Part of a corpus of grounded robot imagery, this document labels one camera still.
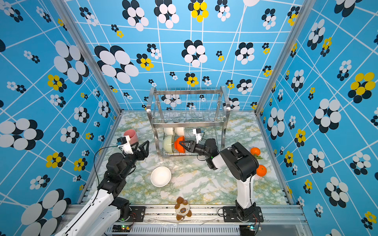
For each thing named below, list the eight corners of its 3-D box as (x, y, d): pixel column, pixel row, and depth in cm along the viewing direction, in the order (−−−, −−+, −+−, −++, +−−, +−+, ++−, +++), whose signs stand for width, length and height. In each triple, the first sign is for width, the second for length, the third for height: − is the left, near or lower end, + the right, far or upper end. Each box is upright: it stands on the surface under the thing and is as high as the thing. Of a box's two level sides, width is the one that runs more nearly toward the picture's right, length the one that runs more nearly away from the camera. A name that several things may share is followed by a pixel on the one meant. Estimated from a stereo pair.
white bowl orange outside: (151, 188, 84) (149, 185, 80) (154, 169, 91) (152, 166, 87) (170, 188, 84) (169, 185, 80) (172, 169, 91) (171, 166, 87)
